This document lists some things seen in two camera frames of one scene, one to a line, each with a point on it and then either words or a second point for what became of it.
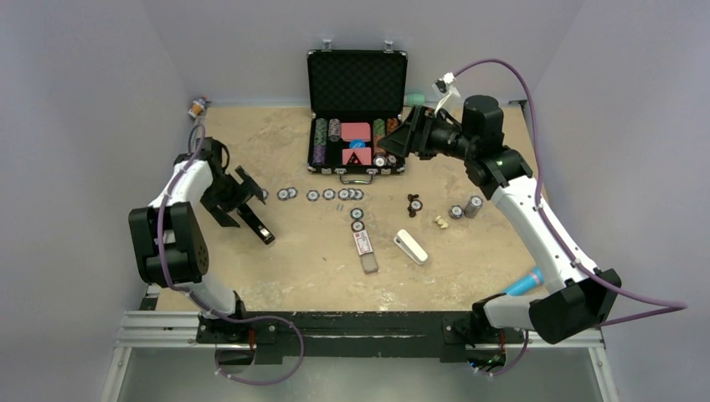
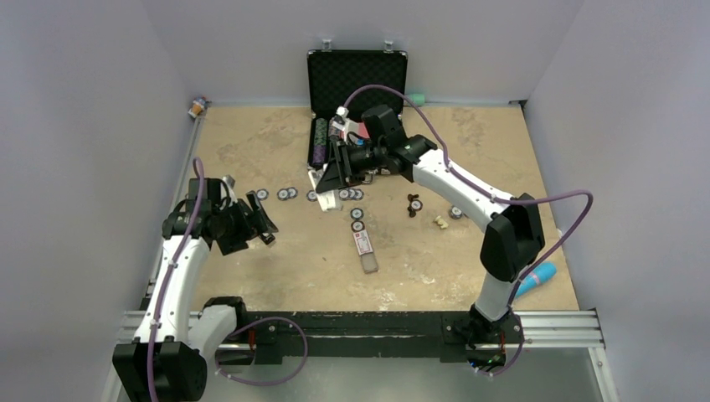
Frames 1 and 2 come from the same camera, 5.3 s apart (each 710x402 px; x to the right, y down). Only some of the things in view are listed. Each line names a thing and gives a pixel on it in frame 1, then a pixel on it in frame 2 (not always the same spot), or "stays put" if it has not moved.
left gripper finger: (250, 183) → (262, 221)
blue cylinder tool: (526, 284) stays put
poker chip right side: (455, 212) stays put
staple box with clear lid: (364, 249) stays put
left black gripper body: (227, 193) → (235, 228)
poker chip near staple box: (357, 226) stays put
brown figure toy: (414, 204) stays put
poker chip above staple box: (357, 213) stays put
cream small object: (444, 224) stays put
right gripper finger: (406, 140) → (333, 175)
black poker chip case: (356, 97) stays put
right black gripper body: (439, 136) → (362, 159)
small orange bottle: (198, 105) stays put
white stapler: (410, 247) → (329, 200)
